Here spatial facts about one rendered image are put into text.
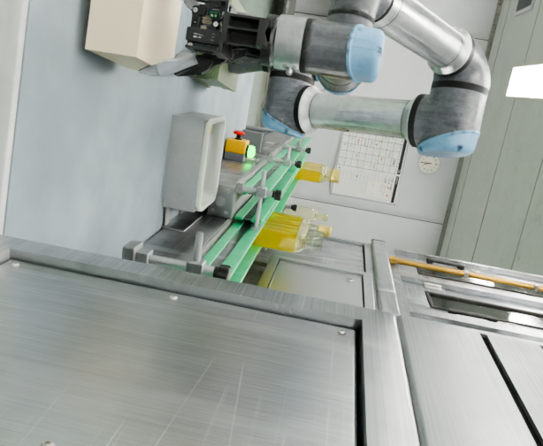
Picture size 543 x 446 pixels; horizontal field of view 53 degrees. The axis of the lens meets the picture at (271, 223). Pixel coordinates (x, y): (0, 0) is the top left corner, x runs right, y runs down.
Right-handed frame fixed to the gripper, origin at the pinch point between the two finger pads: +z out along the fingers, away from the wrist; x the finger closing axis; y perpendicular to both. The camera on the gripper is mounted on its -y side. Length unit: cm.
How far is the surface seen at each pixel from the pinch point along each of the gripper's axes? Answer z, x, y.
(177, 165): 5.2, 22.5, -42.5
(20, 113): 7.1, 16.3, 18.4
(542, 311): -108, 52, -109
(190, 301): -19.6, 32.8, 26.5
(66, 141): 7.2, 19.2, 6.2
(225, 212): -4, 34, -63
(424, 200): -149, 43, -670
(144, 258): -5.3, 35.3, 1.3
